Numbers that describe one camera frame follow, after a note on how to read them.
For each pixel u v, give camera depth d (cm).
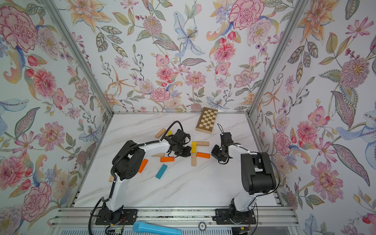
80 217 76
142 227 68
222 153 73
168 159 93
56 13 71
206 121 114
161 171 90
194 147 100
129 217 73
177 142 78
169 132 73
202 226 72
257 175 48
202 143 101
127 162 55
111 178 86
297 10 71
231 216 68
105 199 63
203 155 96
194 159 95
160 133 107
